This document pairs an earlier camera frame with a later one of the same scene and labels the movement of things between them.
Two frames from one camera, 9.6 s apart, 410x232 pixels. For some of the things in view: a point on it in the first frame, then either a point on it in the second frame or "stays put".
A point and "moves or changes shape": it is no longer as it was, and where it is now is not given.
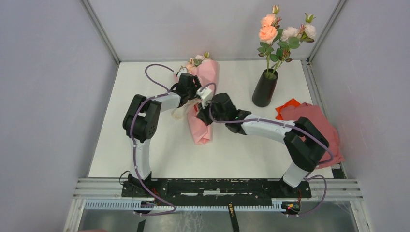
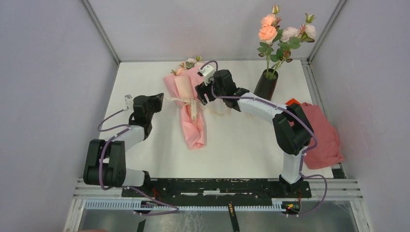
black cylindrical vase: (263, 94) stays put
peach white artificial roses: (277, 43) stays put
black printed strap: (233, 216) stays put
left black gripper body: (192, 92) → (155, 106)
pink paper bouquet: (207, 70) moves or changes shape
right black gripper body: (217, 116) → (218, 93)
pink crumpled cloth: (320, 120) stays put
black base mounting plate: (215, 188) stays put
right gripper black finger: (204, 115) → (201, 89)
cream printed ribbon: (180, 112) moves or changes shape
